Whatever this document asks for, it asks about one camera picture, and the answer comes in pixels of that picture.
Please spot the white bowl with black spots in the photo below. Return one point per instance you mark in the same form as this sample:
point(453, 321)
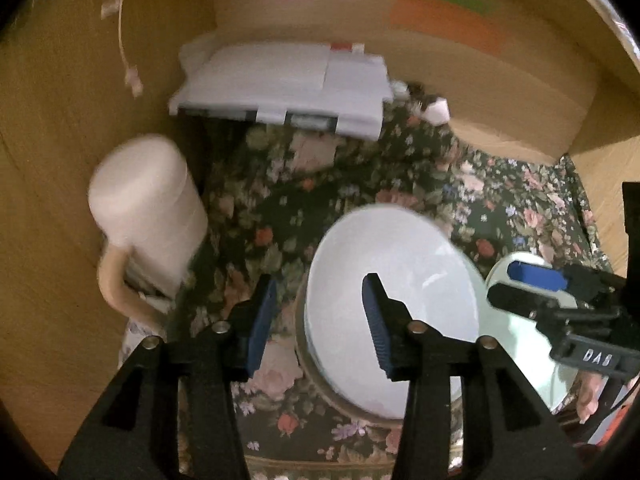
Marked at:
point(425, 270)

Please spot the pale pink cylindrical bottle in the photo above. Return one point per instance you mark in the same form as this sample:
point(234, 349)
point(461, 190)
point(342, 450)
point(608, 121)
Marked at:
point(150, 210)

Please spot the dark floral tablecloth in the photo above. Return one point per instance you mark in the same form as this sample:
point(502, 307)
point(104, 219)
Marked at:
point(280, 220)

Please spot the white card with clip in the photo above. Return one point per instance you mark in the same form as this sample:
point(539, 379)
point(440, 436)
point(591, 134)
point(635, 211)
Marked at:
point(439, 112)

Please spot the orange sticky note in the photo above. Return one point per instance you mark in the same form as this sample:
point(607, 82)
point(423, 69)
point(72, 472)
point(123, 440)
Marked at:
point(445, 25)

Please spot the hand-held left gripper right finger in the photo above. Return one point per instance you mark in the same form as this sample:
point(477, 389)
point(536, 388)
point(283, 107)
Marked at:
point(377, 320)

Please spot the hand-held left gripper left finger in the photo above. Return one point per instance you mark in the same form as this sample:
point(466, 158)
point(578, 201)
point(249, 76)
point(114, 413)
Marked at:
point(260, 320)

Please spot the stack of white papers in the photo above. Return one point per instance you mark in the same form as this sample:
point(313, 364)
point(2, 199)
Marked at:
point(280, 80)

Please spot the mint green plate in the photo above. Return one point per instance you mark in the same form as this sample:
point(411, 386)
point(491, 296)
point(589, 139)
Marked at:
point(520, 350)

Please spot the pink bowl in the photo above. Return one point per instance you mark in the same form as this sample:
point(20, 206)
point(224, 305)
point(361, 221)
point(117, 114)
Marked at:
point(301, 345)

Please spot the person's right hand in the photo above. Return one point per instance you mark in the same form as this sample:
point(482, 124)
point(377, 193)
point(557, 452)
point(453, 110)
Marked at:
point(589, 397)

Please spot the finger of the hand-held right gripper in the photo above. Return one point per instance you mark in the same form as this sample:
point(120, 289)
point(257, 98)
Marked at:
point(525, 302)
point(537, 274)

